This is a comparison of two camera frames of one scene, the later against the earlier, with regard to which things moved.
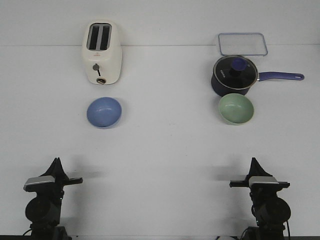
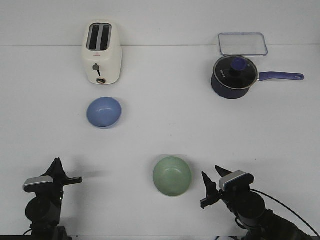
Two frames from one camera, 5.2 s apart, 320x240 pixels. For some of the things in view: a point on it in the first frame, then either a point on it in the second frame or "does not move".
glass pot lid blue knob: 235,72 does not move
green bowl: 235,108 -> 172,176
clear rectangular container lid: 242,44 does not move
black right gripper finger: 256,169 -> 222,171
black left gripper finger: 58,171 does not move
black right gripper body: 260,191 -> 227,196
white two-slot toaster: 103,52 does not move
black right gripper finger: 254,169 -> 212,196
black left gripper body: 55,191 does not move
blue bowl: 104,112 does not move
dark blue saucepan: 238,78 does not move
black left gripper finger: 55,169 does not move
